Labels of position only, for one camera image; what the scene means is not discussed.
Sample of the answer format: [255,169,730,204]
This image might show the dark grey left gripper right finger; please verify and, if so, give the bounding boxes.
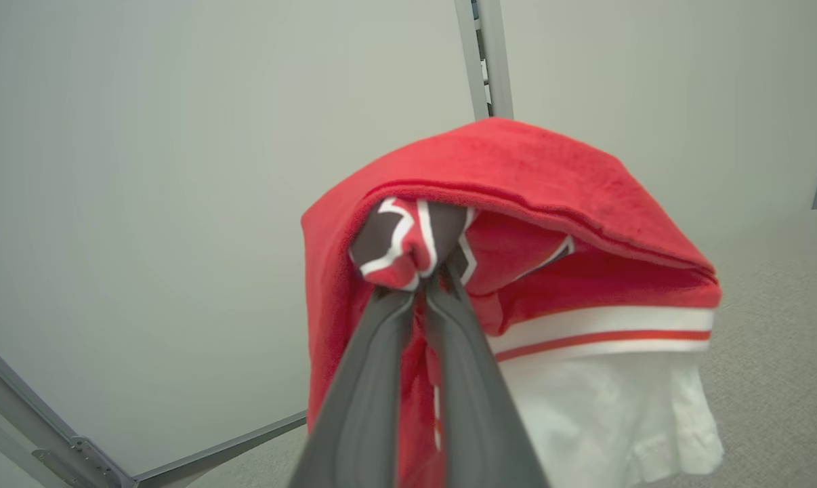
[422,261,551,488]

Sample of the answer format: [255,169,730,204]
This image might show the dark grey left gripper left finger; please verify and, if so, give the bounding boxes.
[288,288,416,488]

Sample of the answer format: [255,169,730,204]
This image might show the red Bulls jersey white sleeves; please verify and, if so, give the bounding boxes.
[301,117,725,488]

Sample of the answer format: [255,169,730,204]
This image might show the grey slotted partition corner frame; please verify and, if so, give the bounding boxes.
[454,0,516,122]

